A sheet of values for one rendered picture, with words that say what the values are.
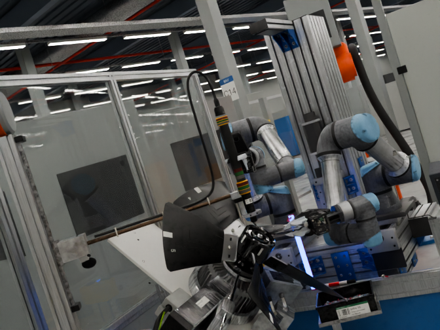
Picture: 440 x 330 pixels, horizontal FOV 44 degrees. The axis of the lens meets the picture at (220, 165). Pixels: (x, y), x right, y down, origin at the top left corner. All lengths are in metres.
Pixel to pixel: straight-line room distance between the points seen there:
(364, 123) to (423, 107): 1.45
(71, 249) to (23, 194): 0.24
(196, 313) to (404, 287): 0.92
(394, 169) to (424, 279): 0.48
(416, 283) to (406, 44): 1.74
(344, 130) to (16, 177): 1.20
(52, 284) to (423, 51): 2.53
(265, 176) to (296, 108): 0.70
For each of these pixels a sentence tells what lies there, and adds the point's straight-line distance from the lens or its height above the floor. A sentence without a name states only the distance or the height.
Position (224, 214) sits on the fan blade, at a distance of 1.96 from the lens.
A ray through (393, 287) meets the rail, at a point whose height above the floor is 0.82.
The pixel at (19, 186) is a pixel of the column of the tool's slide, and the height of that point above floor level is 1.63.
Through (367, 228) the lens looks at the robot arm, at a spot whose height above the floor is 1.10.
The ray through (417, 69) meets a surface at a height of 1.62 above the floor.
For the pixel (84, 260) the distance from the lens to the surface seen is 1.93.
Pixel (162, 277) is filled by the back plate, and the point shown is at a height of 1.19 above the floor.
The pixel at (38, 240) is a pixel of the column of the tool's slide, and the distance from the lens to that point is 1.91.
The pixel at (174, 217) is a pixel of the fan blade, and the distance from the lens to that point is 1.72.
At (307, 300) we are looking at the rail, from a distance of 2.37.
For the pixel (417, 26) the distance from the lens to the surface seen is 3.55.
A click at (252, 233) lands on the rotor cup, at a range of 1.84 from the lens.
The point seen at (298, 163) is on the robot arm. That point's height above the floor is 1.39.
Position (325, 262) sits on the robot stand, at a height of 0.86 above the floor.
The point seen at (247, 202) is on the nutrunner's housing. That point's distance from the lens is 1.93.
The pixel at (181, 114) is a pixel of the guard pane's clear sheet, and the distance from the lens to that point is 3.15.
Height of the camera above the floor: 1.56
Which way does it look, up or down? 2 degrees down
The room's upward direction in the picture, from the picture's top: 18 degrees counter-clockwise
